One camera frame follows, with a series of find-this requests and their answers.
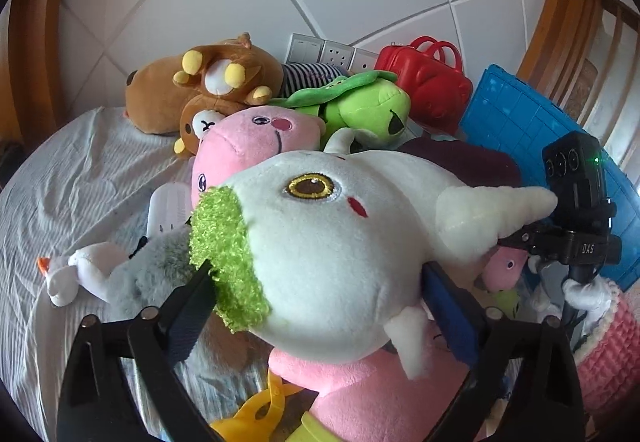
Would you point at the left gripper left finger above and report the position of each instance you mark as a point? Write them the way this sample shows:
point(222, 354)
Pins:
point(95, 401)

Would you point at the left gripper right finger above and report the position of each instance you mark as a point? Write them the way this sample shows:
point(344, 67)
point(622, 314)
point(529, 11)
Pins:
point(545, 402)

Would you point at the pink pig plush red dress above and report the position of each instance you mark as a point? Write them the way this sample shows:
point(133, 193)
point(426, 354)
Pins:
point(372, 399)

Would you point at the white unicorn plush green mane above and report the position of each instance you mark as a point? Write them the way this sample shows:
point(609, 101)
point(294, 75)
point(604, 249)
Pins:
point(320, 253)

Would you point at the pink knitted basket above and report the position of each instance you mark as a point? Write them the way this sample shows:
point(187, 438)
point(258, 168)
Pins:
point(608, 360)

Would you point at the small pink pig plush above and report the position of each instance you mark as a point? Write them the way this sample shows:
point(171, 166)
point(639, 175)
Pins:
point(503, 269)

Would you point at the dark maroon plush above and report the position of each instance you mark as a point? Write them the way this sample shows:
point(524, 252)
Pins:
point(475, 166)

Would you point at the blue foam storage box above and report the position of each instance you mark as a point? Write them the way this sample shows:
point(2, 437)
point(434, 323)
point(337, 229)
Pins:
point(507, 115)

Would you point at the yellow plastic toy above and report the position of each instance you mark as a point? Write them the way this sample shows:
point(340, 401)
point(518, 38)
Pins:
point(260, 415)

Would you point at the grey fluffy plush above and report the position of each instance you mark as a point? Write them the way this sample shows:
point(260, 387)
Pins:
point(148, 278)

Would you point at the red plastic handbag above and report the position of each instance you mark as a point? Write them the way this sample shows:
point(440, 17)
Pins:
point(431, 72)

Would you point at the grey striped bed sheet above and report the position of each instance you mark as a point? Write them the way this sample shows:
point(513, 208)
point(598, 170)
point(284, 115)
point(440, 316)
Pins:
point(90, 182)

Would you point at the light green turtle plush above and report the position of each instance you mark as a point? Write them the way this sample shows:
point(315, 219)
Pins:
point(369, 101)

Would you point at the large pink plush toy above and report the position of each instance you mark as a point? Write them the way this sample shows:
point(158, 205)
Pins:
point(249, 137)

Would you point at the black white striped plush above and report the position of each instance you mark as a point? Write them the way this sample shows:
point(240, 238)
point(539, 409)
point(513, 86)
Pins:
point(298, 76)

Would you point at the brown capybara plush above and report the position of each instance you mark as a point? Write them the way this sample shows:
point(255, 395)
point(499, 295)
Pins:
point(232, 74)

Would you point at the white wall socket panel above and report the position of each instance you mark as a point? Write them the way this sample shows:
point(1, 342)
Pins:
point(310, 49)

